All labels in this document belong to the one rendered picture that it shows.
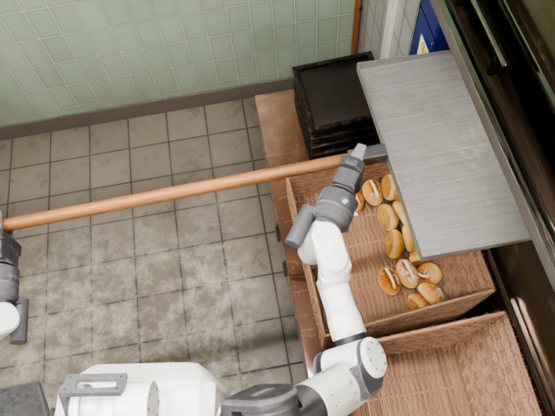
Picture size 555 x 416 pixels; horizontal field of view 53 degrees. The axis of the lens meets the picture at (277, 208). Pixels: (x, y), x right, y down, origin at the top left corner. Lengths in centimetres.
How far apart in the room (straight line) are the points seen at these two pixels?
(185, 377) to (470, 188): 76
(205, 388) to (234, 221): 172
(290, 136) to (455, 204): 95
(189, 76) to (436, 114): 164
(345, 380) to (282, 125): 128
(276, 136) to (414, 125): 82
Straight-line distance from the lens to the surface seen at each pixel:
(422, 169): 134
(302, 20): 268
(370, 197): 192
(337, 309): 116
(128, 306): 255
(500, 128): 112
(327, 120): 187
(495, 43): 121
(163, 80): 285
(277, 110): 219
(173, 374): 96
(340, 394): 104
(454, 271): 175
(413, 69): 152
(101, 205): 133
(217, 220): 261
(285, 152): 207
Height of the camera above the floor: 230
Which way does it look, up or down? 62 degrees down
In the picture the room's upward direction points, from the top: 7 degrees counter-clockwise
